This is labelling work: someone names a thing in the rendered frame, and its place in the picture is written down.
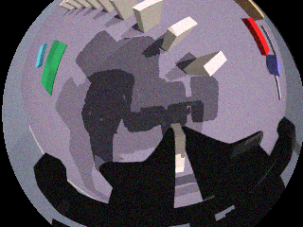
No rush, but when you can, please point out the red rectangular block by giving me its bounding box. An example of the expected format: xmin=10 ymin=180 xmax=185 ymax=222
xmin=242 ymin=19 xmax=269 ymax=56

